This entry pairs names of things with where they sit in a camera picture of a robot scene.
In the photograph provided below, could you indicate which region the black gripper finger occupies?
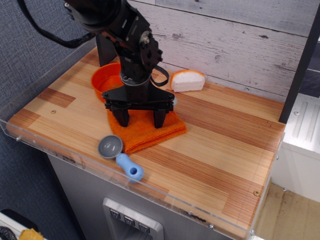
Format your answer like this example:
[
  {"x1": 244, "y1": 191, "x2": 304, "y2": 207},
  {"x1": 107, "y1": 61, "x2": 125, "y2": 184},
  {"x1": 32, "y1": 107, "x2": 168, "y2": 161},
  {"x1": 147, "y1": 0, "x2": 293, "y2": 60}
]
[
  {"x1": 153, "y1": 109, "x2": 167, "y2": 129},
  {"x1": 111, "y1": 109, "x2": 130, "y2": 127}
]

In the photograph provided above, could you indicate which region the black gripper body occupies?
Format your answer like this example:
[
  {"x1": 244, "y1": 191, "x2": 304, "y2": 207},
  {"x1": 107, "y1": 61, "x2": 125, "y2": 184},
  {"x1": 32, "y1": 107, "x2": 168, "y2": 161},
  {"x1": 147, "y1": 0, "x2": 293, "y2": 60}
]
[{"x1": 101, "y1": 78, "x2": 175, "y2": 113}]

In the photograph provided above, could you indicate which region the orange cloth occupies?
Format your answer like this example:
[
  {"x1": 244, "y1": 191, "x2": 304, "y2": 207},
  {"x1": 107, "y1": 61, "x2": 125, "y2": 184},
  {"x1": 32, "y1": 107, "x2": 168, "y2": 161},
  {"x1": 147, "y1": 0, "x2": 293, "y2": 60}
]
[{"x1": 107, "y1": 110, "x2": 187, "y2": 154}]

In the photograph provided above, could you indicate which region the blue grey toy spoon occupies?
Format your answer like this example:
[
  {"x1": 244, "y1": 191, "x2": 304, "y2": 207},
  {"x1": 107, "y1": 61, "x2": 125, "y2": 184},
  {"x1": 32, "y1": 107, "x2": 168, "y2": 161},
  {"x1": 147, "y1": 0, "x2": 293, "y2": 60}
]
[{"x1": 97, "y1": 135, "x2": 144, "y2": 183}]

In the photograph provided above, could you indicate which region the orange toy pot grey handle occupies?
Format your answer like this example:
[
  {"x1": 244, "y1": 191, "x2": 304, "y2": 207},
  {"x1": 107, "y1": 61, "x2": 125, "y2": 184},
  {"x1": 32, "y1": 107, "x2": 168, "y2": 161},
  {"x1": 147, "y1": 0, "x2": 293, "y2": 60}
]
[{"x1": 90, "y1": 62, "x2": 178, "y2": 106}]

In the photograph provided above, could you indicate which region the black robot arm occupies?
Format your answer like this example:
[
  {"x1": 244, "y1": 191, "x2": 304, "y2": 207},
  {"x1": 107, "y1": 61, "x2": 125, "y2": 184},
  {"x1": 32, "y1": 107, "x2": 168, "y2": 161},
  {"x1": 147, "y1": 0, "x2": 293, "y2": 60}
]
[{"x1": 66, "y1": 0, "x2": 175, "y2": 129}]

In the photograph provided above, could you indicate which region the white orange cheese wedge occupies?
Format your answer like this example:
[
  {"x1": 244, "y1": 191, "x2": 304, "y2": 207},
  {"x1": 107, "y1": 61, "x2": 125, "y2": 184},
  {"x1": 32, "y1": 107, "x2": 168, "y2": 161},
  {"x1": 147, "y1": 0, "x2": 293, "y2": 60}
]
[{"x1": 170, "y1": 69, "x2": 206, "y2": 92}]

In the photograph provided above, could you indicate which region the grey cabinet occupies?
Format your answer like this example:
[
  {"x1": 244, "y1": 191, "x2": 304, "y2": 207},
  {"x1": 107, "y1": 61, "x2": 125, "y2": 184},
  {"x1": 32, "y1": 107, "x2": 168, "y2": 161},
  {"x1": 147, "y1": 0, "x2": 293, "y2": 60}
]
[{"x1": 49, "y1": 153, "x2": 255, "y2": 240}]

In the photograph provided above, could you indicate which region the silver button control panel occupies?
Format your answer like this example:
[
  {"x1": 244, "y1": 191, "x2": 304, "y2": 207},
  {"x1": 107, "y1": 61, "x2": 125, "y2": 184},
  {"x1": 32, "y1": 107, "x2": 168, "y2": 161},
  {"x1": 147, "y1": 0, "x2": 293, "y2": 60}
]
[{"x1": 102, "y1": 197, "x2": 165, "y2": 240}]

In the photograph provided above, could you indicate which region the clear acrylic table guard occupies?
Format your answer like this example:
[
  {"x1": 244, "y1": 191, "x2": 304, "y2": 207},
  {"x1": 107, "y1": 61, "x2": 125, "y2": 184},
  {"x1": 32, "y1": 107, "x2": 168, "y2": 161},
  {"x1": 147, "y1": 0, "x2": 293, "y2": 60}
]
[{"x1": 3, "y1": 49, "x2": 285, "y2": 240}]

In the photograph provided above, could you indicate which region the white ridged appliance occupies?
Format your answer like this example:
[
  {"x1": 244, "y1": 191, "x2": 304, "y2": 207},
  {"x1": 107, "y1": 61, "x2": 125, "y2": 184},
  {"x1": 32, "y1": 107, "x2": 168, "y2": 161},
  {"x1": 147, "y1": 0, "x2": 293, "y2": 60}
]
[{"x1": 271, "y1": 93, "x2": 320, "y2": 202}]

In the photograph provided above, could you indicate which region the yellow tape piece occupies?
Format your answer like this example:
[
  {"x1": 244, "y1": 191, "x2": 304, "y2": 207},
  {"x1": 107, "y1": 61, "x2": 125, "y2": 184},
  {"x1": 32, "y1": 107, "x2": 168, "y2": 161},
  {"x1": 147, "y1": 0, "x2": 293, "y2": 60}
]
[{"x1": 18, "y1": 228, "x2": 45, "y2": 240}]

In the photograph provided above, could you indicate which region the black left frame post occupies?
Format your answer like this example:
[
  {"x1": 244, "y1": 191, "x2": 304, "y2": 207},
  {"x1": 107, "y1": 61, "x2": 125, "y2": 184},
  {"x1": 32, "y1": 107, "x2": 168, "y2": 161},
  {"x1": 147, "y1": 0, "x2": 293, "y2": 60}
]
[{"x1": 95, "y1": 34, "x2": 118, "y2": 67}]

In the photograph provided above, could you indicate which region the black frame post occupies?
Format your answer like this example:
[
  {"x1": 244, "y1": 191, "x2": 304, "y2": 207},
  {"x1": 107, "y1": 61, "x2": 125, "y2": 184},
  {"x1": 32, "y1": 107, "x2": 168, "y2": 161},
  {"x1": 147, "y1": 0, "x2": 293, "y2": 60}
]
[
  {"x1": 278, "y1": 0, "x2": 320, "y2": 125},
  {"x1": 95, "y1": 34, "x2": 118, "y2": 67}
]

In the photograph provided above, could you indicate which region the black braided cable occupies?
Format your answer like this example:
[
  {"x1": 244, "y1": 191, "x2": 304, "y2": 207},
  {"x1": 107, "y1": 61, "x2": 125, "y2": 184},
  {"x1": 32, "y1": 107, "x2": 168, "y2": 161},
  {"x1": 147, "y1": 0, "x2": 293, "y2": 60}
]
[{"x1": 0, "y1": 226, "x2": 18, "y2": 240}]

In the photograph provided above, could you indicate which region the black right frame post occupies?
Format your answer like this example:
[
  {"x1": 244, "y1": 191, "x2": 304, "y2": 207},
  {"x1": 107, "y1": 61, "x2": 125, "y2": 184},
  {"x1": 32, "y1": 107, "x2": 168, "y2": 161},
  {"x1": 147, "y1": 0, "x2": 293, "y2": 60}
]
[{"x1": 278, "y1": 0, "x2": 320, "y2": 125}]

